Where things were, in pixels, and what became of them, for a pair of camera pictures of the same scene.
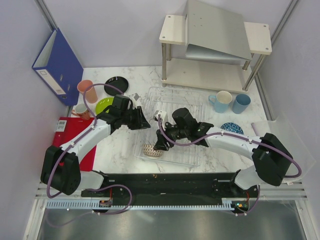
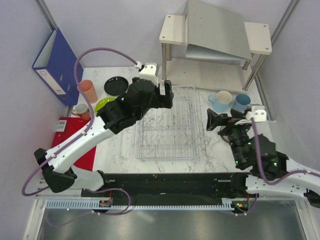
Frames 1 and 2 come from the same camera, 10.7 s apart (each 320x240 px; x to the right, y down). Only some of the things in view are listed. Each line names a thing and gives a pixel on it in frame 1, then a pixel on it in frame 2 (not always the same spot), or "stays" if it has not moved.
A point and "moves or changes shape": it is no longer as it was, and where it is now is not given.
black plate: [119, 82] stays
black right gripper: [161, 145] → [235, 116]
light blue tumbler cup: [241, 102] stays
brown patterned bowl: [150, 150] moves or changes shape
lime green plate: [103, 104] stays
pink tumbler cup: [90, 94] stays
